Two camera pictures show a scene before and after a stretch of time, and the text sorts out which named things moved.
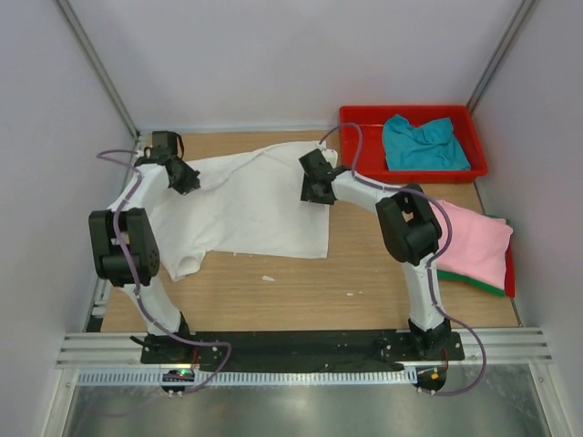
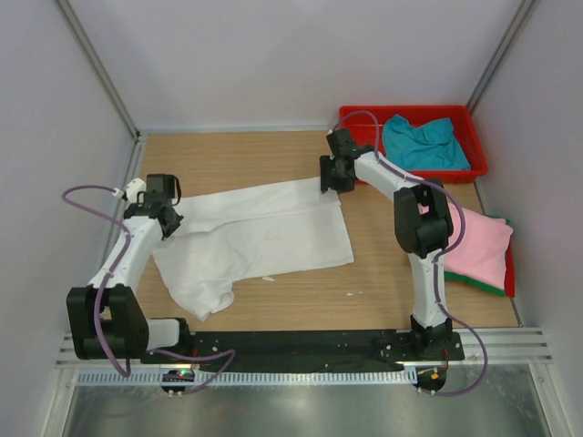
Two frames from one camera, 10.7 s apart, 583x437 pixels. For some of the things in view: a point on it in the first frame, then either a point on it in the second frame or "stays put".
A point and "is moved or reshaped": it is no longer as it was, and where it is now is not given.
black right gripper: (308, 196) to (325, 180)
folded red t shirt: (509, 272) stays put
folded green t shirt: (478, 285) stays put
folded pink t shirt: (478, 248) stays put
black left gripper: (191, 182) to (174, 228)
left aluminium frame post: (97, 66) stays put
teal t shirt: (429, 147) stays put
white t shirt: (246, 204) is moved or reshaped
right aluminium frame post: (519, 18) stays put
